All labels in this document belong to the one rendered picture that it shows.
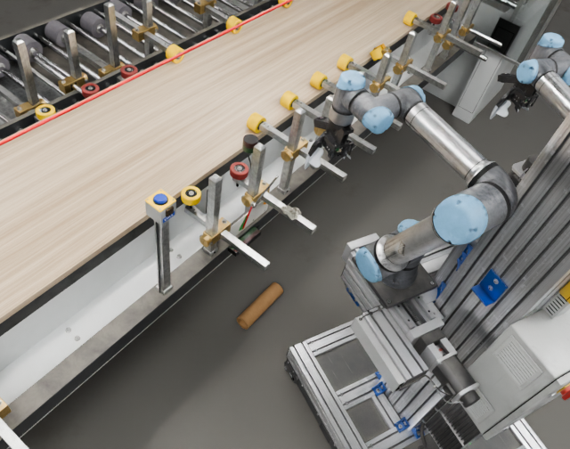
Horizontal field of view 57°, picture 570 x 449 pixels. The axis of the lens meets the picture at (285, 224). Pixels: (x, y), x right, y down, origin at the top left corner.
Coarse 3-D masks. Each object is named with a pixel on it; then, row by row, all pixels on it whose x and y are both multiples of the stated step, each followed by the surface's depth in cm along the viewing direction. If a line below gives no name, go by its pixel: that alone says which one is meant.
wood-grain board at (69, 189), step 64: (320, 0) 331; (384, 0) 345; (448, 0) 359; (192, 64) 267; (256, 64) 276; (320, 64) 285; (64, 128) 223; (128, 128) 229; (192, 128) 236; (0, 192) 196; (64, 192) 201; (128, 192) 206; (0, 256) 179; (64, 256) 183; (0, 320) 166
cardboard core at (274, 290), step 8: (272, 288) 286; (280, 288) 287; (264, 296) 282; (272, 296) 283; (256, 304) 278; (264, 304) 279; (248, 312) 274; (256, 312) 275; (240, 320) 277; (248, 320) 272
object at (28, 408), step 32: (448, 64) 356; (288, 192) 247; (256, 224) 234; (192, 256) 216; (224, 256) 224; (128, 320) 193; (96, 352) 184; (64, 384) 175; (32, 416) 169; (0, 448) 164
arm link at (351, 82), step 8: (344, 72) 145; (352, 72) 146; (360, 72) 146; (344, 80) 143; (352, 80) 143; (360, 80) 144; (336, 88) 148; (344, 88) 144; (352, 88) 144; (360, 88) 144; (336, 96) 149; (344, 96) 146; (352, 96) 144; (336, 104) 150; (344, 104) 147; (344, 112) 150
